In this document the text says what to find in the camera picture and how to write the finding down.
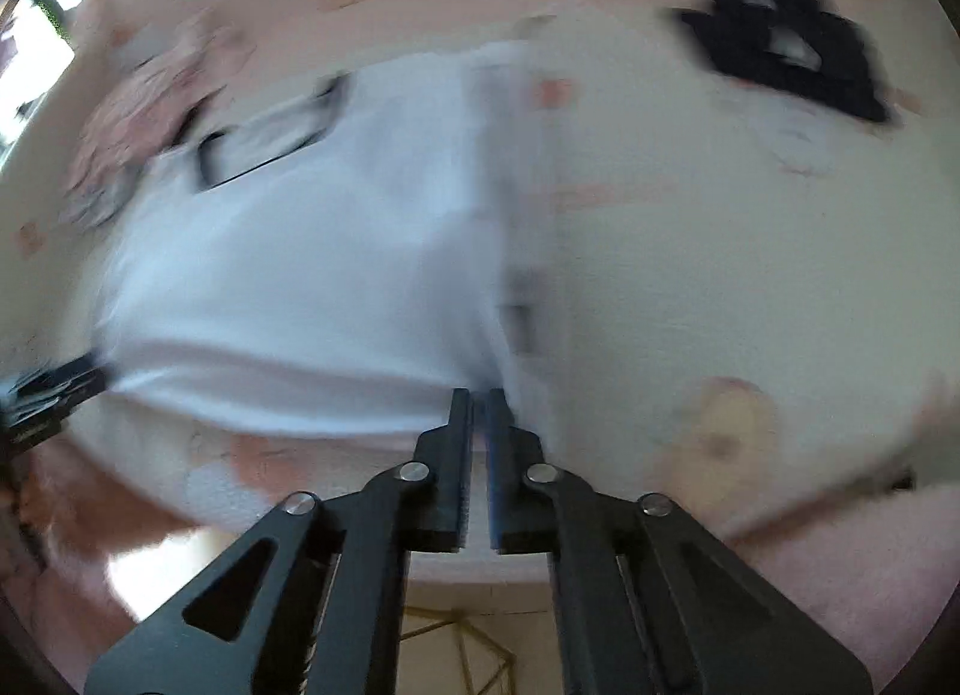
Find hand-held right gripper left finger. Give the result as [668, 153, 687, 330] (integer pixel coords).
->
[84, 386, 475, 695]

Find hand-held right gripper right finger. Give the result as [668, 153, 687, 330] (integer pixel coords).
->
[486, 386, 875, 695]

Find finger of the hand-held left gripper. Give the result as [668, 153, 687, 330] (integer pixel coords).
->
[0, 356, 110, 415]
[0, 402, 76, 450]

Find white shirt with navy trim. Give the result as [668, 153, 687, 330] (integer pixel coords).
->
[90, 39, 560, 434]

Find pink cat print blanket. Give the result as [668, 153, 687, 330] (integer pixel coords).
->
[0, 0, 960, 583]

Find window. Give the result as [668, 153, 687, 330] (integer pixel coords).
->
[0, 0, 113, 164]

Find pink fluffy pajamas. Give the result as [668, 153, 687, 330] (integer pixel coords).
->
[0, 432, 960, 695]

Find navy folded clothing white stripes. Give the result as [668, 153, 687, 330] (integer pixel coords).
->
[664, 0, 897, 127]

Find gold wire rack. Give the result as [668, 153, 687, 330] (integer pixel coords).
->
[397, 605, 556, 695]

